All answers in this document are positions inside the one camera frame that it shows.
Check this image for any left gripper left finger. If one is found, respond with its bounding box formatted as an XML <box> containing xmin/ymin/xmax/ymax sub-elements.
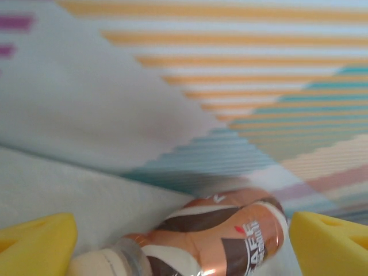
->
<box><xmin>0</xmin><ymin>212</ymin><xmax>78</xmax><ymax>276</ymax></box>

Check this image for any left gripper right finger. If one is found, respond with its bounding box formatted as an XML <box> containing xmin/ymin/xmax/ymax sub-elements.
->
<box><xmin>289</xmin><ymin>210</ymin><xmax>368</xmax><ymax>276</ymax></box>

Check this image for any brown coffee label bottle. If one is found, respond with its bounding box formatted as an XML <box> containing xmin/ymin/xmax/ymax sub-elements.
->
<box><xmin>68</xmin><ymin>188</ymin><xmax>288</xmax><ymax>276</ymax></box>

